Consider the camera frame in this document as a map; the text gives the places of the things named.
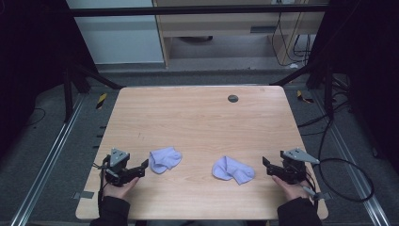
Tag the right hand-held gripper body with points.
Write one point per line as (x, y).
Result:
(293, 166)

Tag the light purple sock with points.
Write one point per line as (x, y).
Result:
(164, 160)
(232, 171)

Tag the light wooden desk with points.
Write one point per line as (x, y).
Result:
(219, 25)

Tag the black metal stand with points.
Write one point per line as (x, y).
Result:
(326, 88)
(70, 91)

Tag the grey round table grommet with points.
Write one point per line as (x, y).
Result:
(233, 98)

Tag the white cabinet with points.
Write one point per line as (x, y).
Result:
(119, 37)

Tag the person's right hand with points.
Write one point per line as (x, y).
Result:
(291, 189)

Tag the grey tape strip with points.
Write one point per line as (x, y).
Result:
(83, 195)

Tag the black horizontal frame bar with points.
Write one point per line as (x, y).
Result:
(188, 11)

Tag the silver floor rail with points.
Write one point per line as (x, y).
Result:
(44, 166)
(351, 163)

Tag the person's left hand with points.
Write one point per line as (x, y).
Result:
(117, 189)

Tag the yellow black striped tape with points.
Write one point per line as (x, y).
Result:
(101, 100)
(303, 97)

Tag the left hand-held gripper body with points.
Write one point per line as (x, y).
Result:
(117, 164)

